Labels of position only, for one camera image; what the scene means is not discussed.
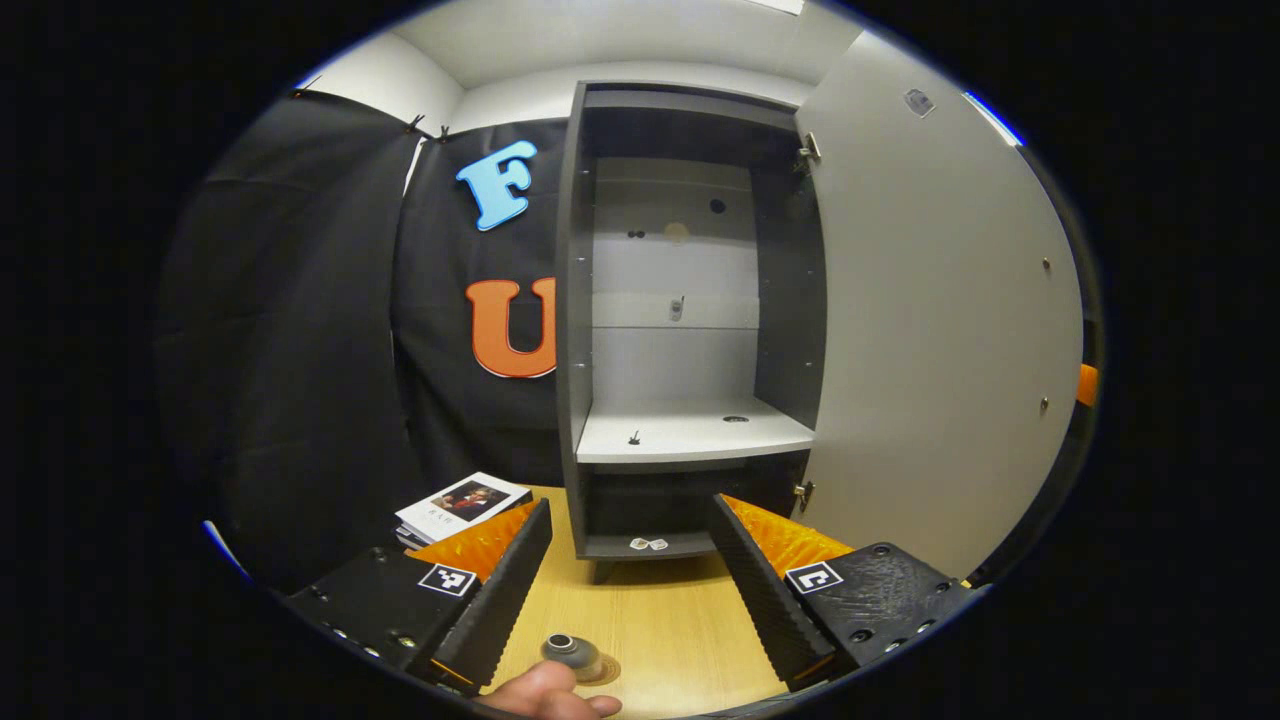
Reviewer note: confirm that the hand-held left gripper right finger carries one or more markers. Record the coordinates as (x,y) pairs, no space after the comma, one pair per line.
(765,600)

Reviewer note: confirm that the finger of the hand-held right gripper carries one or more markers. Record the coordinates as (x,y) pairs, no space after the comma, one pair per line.
(1087,385)

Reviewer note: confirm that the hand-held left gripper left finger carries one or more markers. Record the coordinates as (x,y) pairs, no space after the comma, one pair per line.
(500,590)

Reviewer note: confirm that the silver aluminium bottle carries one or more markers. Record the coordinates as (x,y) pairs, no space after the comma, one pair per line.
(565,645)

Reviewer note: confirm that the grey cabinet door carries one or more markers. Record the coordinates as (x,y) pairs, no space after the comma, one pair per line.
(930,300)

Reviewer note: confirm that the metal door hinge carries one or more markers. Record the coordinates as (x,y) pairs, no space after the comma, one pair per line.
(808,152)
(804,494)

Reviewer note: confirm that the white cabinet shelf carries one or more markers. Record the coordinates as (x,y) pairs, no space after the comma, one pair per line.
(690,435)

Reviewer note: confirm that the stack of white books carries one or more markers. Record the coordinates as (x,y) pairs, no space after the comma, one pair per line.
(465,500)

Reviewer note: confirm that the long ceiling light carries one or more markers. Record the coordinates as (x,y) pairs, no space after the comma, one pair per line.
(992,117)

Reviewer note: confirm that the black backdrop cloth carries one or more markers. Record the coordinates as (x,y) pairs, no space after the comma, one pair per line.
(300,350)

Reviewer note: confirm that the rectangular ceiling light panel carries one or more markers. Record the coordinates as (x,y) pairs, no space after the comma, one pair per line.
(780,5)

